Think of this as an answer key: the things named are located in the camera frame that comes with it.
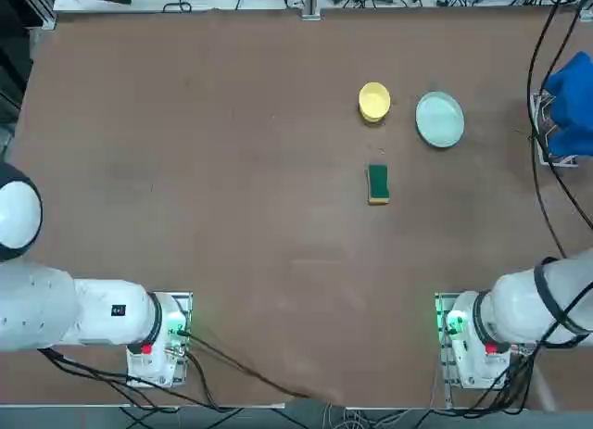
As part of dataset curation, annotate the black left base cable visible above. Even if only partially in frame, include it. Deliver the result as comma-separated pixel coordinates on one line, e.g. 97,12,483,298
178,329,312,399

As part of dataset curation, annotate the pale green plate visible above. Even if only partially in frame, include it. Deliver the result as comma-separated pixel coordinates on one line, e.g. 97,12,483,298
414,91,466,149

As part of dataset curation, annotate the green and yellow sponge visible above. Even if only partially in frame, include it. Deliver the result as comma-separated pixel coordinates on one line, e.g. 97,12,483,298
367,163,391,207

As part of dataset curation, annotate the blue cloth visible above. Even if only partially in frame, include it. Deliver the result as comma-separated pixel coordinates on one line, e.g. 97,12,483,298
542,51,593,160

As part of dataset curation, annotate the clear acrylic rack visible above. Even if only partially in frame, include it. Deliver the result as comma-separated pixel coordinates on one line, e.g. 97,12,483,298
529,89,581,169

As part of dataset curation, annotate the small yellow dish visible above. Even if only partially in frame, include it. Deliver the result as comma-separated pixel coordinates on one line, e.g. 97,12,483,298
358,81,394,127

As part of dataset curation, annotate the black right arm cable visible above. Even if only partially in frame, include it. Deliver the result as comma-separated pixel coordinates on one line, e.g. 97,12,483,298
536,0,593,229
527,0,569,259

